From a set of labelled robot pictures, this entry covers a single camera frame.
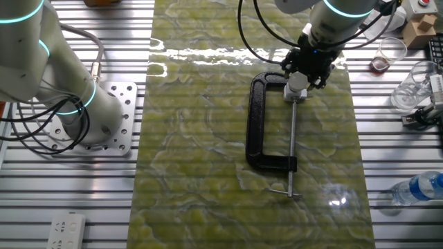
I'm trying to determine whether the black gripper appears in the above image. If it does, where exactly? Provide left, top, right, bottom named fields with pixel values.
left=280, top=43, right=336, bottom=90

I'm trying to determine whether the black C-clamp with steel screw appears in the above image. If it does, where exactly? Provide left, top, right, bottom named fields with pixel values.
left=245, top=71, right=302, bottom=200

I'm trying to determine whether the small glass beaker dark liquid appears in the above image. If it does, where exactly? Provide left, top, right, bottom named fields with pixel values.
left=370, top=37, right=408, bottom=74

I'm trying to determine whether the clear plastic cup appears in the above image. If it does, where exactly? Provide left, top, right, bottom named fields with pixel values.
left=390, top=61, right=440, bottom=114

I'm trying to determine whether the large wooden block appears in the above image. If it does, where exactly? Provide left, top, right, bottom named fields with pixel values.
left=403, top=21, right=437, bottom=49

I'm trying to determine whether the green marble pattern mat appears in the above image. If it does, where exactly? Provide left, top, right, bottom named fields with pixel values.
left=126, top=0, right=377, bottom=249

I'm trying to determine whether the grey box red button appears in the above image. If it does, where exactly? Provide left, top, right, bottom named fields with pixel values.
left=404, top=0, right=434, bottom=21

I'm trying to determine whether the small wooden block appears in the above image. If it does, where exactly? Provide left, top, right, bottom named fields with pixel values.
left=417, top=13, right=439, bottom=32

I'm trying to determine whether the black keyboard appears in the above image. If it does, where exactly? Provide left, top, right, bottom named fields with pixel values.
left=428, top=36, right=443, bottom=68

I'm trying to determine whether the blue label water bottle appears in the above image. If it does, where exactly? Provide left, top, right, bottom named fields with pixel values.
left=390, top=171, right=443, bottom=208

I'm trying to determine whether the white power strip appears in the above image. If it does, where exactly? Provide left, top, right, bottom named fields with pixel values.
left=46, top=212, right=87, bottom=249

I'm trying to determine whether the black cable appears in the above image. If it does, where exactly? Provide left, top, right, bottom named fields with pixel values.
left=0, top=93, right=91, bottom=155
left=237, top=0, right=283, bottom=64
left=253, top=0, right=302, bottom=48

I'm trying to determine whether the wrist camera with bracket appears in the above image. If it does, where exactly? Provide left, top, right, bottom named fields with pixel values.
left=361, top=0, right=408, bottom=41

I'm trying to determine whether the camera clamp mount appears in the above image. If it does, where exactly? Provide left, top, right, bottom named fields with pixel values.
left=401, top=102, right=443, bottom=129

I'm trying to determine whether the silver depth camera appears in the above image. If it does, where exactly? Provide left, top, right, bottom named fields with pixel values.
left=428, top=73, right=443, bottom=112

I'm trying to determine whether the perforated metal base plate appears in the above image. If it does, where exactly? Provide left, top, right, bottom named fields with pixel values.
left=46, top=81, right=138, bottom=157

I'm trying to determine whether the thick grey cable metal connector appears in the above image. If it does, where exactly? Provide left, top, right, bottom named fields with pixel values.
left=60, top=24, right=105, bottom=84

